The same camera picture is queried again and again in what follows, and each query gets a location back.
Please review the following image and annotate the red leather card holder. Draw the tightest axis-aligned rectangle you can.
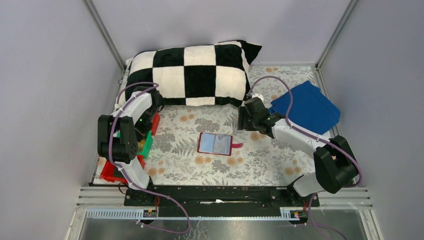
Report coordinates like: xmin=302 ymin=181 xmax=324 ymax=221
xmin=197 ymin=132 xmax=243 ymax=156

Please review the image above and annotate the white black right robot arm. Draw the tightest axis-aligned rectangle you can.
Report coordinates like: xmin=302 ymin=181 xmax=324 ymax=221
xmin=237 ymin=97 xmax=361 ymax=197

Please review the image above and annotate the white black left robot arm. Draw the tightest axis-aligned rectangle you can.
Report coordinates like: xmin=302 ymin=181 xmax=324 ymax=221
xmin=97 ymin=83 xmax=163 ymax=191

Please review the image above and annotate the floral patterned table mat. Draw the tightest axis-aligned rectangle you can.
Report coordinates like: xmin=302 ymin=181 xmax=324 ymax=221
xmin=96 ymin=65 xmax=345 ymax=187

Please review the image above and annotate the black white checkered pillow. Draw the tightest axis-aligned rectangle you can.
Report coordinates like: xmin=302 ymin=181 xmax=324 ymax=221
xmin=115 ymin=40 xmax=263 ymax=108

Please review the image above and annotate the blue folded cloth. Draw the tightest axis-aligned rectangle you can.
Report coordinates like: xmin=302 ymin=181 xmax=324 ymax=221
xmin=288 ymin=81 xmax=341 ymax=135

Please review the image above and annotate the red plastic bin far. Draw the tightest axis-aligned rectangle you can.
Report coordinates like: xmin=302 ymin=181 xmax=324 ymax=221
xmin=150 ymin=113 xmax=161 ymax=136

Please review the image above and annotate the red plastic bin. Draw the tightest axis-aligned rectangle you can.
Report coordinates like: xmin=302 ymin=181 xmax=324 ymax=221
xmin=98 ymin=157 xmax=128 ymax=184
xmin=150 ymin=113 xmax=161 ymax=136

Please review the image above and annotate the green plastic bin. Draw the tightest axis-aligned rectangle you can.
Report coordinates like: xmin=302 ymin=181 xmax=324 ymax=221
xmin=137 ymin=130 xmax=153 ymax=159

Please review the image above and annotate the red plastic bin near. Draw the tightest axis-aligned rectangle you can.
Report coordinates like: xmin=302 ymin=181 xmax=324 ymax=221
xmin=98 ymin=157 xmax=128 ymax=184

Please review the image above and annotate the grey slotted cable duct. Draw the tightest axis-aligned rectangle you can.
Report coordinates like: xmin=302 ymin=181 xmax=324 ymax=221
xmin=86 ymin=206 xmax=308 ymax=222

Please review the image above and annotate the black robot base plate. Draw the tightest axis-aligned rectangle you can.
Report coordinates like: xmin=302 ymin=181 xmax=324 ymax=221
xmin=124 ymin=184 xmax=320 ymax=215

